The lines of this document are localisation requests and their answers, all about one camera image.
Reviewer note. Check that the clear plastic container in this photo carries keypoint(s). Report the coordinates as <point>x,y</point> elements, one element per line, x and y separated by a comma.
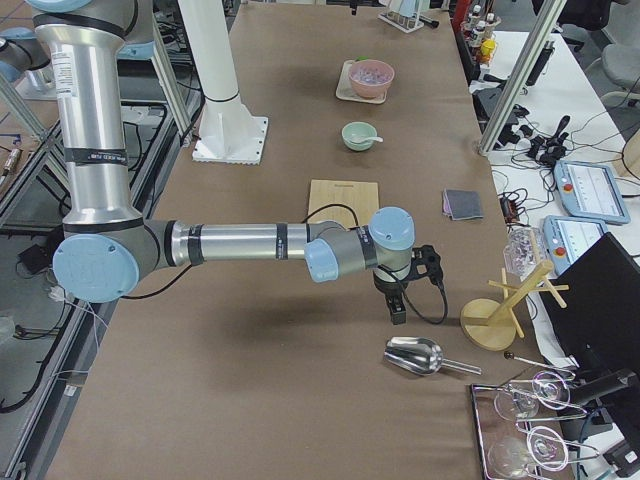
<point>524,250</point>

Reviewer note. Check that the pink bowl of ice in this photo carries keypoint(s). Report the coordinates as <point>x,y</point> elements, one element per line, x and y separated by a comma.
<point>370,78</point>

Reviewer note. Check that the wooden cup tree stand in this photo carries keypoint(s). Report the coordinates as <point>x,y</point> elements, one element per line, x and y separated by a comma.
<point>494,326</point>

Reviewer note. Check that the teach pendant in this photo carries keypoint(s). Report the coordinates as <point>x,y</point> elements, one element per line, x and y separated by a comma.
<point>568,238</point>
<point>589,190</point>

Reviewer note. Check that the upper teach pendant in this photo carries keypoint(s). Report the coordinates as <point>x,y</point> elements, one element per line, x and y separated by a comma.
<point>589,190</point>

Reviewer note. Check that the aluminium frame post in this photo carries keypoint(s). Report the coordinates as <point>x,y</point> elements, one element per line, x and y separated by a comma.
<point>546,19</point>

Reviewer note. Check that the black monitor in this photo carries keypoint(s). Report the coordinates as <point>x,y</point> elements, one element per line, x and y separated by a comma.
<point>599,327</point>

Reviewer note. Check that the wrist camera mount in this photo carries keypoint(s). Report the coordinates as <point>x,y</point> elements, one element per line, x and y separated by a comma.
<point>426,263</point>

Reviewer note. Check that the bamboo cutting board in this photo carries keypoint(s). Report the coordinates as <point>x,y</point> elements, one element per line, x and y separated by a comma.
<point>354,202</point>

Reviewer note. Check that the white ceramic spoon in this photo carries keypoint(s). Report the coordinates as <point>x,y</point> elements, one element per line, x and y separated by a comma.
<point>371,139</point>

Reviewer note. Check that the wine glass rack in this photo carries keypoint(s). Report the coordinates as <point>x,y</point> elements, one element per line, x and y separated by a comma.
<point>518,431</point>

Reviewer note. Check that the cream plastic tray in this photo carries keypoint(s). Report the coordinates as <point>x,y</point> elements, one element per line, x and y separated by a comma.
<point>345,92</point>

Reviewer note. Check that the lower teach pendant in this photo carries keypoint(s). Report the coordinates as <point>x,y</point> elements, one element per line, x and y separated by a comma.
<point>568,238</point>

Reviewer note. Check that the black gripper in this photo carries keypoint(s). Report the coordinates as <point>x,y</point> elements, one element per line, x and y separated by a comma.
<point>388,289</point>

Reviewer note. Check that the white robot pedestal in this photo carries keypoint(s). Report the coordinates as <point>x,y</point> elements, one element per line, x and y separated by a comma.
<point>228,132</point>

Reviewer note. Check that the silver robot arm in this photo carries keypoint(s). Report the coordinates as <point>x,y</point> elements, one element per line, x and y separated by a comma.
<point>109,246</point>

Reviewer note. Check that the mint green bowl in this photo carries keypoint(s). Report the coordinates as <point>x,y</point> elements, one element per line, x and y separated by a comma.
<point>355,135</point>

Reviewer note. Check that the metal ice scoop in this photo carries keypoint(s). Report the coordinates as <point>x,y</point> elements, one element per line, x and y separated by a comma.
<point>422,356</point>

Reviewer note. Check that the folded grey cloth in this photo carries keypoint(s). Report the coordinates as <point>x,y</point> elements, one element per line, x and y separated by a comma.
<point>461,204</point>

